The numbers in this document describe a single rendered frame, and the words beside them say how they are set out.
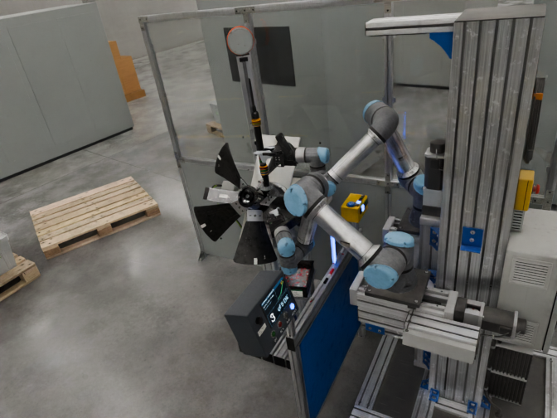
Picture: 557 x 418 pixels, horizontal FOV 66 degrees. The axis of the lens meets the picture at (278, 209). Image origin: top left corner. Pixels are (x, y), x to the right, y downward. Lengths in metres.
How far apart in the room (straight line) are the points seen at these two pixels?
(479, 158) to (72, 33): 6.70
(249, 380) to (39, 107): 5.58
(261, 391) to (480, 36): 2.23
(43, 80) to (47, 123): 0.62
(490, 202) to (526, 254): 0.22
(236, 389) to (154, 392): 0.53
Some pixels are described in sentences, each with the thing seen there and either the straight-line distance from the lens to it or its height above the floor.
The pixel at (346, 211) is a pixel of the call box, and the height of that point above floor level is 1.05.
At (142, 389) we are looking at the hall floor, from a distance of 3.13.
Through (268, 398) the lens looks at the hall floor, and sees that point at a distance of 2.84.
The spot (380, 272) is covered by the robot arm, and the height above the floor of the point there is 1.24.
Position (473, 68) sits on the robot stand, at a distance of 1.59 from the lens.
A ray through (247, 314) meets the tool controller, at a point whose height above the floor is 1.25.
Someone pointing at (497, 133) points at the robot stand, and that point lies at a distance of 1.67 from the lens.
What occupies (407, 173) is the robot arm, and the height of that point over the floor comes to 1.27.
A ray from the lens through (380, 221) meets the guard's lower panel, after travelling 2.93.
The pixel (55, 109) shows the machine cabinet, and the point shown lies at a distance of 7.52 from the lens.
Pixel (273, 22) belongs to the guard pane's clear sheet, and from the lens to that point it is 2.75.
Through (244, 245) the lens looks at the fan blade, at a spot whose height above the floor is 1.02.
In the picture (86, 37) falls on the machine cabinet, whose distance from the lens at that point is 7.73.
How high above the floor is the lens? 2.27
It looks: 30 degrees down
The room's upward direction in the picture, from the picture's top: 8 degrees counter-clockwise
